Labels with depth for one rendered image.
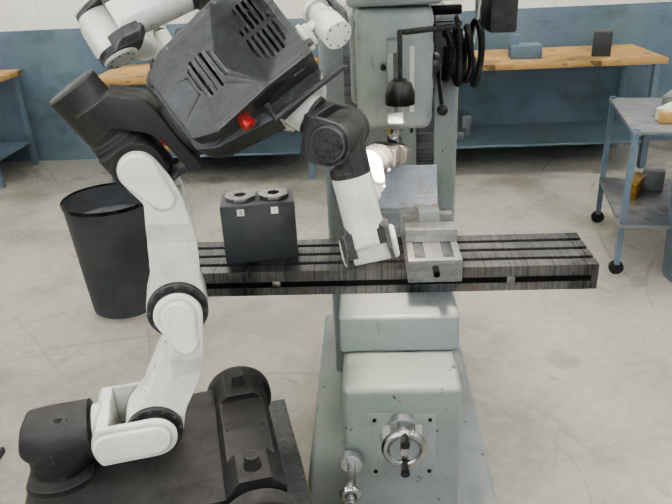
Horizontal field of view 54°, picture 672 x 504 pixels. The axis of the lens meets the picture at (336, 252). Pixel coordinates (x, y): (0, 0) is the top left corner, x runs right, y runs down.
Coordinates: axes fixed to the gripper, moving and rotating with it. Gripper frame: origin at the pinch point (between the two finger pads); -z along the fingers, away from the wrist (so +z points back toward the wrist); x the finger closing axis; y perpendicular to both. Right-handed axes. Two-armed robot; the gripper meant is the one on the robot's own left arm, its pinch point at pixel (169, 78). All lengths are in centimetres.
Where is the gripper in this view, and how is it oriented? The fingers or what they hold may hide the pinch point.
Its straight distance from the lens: 199.3
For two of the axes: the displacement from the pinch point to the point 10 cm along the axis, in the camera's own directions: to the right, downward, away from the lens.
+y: -5.1, -8.6, -0.4
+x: 8.4, -5.1, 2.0
